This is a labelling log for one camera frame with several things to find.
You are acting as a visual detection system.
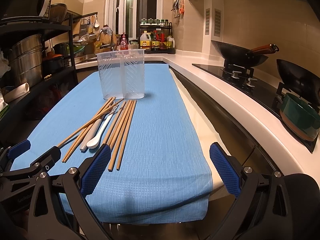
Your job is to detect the wooden chopstick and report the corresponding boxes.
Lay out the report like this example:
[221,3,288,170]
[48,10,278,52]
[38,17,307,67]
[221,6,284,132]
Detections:
[57,99,124,148]
[61,96,117,164]
[103,101,126,144]
[64,97,115,162]
[107,100,133,172]
[116,100,137,171]
[107,100,132,150]

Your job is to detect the white ceramic spoon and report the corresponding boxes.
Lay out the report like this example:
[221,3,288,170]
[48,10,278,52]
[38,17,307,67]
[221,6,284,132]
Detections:
[86,112,114,149]

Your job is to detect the chrome kitchen faucet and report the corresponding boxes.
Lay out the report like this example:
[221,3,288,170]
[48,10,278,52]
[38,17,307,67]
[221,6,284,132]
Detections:
[95,27,117,53]

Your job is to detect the hanging utensils on hooks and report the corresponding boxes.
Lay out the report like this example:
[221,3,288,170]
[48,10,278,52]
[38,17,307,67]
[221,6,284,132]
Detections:
[171,0,184,18]

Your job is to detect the black metal shelf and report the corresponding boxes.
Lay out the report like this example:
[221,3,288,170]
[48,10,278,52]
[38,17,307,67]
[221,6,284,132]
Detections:
[1,14,75,129]

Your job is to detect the white paper roll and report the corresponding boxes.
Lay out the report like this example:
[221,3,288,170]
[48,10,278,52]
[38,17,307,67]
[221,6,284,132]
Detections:
[4,82,30,103]

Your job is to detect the large steel stockpot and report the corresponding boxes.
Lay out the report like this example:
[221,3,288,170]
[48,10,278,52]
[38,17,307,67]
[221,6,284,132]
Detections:
[9,34,42,87]

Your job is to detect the green ceramic pot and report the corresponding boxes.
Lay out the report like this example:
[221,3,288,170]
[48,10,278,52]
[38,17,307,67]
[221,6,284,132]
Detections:
[280,93,319,141]

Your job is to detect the blue table cloth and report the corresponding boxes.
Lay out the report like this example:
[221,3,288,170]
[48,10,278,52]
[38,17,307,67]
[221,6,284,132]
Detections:
[12,64,213,224]

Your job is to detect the black gas stove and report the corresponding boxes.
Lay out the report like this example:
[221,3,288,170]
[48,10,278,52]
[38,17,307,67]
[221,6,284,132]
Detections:
[192,63,318,154]

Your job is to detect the clear plastic utensil holder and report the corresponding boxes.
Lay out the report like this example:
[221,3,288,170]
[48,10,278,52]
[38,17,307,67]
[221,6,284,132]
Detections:
[97,49,145,99]

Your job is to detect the hanging white ladle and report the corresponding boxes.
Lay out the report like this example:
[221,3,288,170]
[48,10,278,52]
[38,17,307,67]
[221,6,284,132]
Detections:
[94,14,100,29]

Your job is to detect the pink dish soap bottle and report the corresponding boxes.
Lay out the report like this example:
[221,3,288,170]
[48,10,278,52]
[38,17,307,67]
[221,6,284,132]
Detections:
[120,33,128,50]

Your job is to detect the glass jar with green lid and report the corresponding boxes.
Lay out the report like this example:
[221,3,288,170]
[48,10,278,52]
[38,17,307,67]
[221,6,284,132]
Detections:
[130,40,139,49]

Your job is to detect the yellow oil bottle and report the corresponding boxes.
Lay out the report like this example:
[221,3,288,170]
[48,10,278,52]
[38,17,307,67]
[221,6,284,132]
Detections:
[139,30,152,51]

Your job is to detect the black spice rack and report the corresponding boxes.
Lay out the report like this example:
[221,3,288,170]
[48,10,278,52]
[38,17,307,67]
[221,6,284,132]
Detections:
[139,18,176,54]

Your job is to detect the white handled patterned utensil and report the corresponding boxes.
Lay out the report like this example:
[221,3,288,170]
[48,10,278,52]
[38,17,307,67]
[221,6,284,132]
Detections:
[80,104,119,152]

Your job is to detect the black wok with wooden handle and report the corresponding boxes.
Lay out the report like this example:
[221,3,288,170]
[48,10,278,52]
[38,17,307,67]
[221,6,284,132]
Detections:
[211,40,279,69]

